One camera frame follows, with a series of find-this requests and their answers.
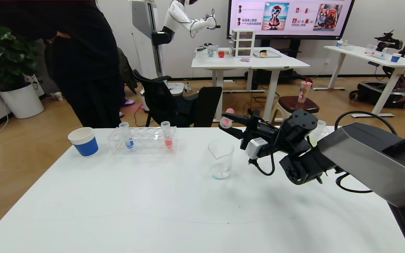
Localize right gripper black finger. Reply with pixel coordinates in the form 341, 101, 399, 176
218, 124, 244, 140
221, 112, 251, 127

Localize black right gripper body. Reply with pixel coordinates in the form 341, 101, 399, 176
240, 109, 279, 150

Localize blue pigment test tube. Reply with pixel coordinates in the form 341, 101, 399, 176
119, 122, 135, 149

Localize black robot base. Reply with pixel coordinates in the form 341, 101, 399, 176
349, 81, 405, 109

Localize clear glass beaker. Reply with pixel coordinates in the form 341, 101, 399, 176
208, 139, 235, 180

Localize yellow pigment test tube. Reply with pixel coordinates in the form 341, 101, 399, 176
310, 120, 327, 145

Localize clear acrylic test tube rack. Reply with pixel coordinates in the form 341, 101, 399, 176
108, 126, 178, 155

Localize black swivel chair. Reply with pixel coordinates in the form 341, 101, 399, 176
193, 86, 223, 128

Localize brown top stool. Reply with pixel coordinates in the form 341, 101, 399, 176
270, 96, 320, 126

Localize white double desk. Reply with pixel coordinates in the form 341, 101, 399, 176
191, 47, 310, 123

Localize drink cup with red straw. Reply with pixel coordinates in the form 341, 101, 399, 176
297, 77, 313, 104

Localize grey tray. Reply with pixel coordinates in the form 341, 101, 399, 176
253, 50, 282, 59

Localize clear drawer organizer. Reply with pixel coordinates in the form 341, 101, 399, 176
231, 29, 256, 58

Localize black mesh office chair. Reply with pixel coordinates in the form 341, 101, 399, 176
133, 70, 203, 128

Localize dark green jacket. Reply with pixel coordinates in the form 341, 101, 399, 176
117, 47, 138, 95

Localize white humanoid robot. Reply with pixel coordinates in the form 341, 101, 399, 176
130, 0, 221, 106

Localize white single desk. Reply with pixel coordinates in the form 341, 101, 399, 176
324, 45, 405, 118

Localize person in black clothes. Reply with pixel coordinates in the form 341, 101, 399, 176
0, 0, 126, 129

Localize white plant pot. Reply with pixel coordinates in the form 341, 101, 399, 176
0, 83, 45, 119

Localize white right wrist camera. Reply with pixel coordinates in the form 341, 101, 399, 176
246, 138, 268, 158

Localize black right camera cable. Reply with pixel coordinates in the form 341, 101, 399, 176
249, 155, 277, 176

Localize large wall display screen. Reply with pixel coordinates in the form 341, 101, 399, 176
226, 0, 355, 40

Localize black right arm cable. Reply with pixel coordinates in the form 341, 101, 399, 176
334, 111, 398, 136

